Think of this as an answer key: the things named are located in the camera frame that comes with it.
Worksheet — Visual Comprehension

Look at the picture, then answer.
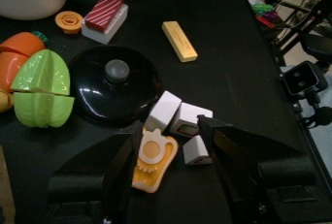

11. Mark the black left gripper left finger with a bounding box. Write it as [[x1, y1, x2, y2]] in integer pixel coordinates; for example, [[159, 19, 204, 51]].
[[42, 120, 144, 224]]

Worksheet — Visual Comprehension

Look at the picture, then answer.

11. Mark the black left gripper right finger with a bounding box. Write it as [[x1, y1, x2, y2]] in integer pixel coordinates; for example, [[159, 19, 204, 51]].
[[195, 114, 332, 224]]

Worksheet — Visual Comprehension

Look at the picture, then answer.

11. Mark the red striped salmon sushi toy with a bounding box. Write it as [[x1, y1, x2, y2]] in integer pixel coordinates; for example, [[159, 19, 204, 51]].
[[80, 0, 129, 46]]

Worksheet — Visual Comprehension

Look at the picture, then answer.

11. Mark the yellow wooden egg sushi block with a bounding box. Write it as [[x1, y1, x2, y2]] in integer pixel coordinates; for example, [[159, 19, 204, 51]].
[[160, 20, 199, 63]]

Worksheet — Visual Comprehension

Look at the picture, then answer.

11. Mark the yellow white toy slicer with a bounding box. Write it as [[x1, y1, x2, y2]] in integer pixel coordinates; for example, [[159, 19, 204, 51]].
[[131, 127, 179, 194]]

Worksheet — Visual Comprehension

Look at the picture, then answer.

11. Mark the small white rice block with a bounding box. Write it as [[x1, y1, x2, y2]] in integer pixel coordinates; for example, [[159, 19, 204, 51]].
[[182, 134, 214, 166]]

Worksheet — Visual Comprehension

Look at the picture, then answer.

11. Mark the brown wooden board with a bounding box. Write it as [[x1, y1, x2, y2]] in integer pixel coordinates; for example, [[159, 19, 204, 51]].
[[0, 144, 17, 224]]

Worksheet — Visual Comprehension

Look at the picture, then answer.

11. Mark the green toy starfruit half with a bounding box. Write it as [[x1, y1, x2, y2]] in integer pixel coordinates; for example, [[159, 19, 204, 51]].
[[12, 91, 75, 129], [9, 48, 71, 97]]

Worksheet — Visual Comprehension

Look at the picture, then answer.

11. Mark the black pot lid grey knob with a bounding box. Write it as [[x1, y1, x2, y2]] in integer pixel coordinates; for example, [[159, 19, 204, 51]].
[[66, 45, 163, 128]]

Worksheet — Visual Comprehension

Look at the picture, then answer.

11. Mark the long white rice block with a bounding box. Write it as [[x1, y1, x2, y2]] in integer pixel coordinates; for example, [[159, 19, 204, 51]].
[[143, 90, 183, 133]]

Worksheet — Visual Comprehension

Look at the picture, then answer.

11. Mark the yellow toy food piece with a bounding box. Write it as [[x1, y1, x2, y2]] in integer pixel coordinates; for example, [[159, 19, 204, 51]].
[[0, 90, 16, 114]]

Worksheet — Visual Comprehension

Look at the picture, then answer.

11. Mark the orange toy carrot piece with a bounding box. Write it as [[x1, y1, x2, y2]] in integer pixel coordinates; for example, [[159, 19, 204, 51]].
[[0, 51, 29, 93]]

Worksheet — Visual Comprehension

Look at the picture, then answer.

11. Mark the orange toy carrot green top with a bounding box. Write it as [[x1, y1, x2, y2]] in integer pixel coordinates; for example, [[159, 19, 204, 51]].
[[0, 30, 49, 57]]

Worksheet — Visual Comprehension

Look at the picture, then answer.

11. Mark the orange plastic toy nut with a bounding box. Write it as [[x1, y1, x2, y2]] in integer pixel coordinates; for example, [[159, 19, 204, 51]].
[[54, 10, 84, 35]]

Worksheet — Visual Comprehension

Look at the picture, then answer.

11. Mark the green toy item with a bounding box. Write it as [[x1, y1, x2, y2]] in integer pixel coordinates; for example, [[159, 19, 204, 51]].
[[251, 3, 275, 16]]

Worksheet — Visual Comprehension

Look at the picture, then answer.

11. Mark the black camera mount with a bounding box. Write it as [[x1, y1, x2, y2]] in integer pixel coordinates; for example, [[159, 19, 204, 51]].
[[297, 86, 332, 129]]

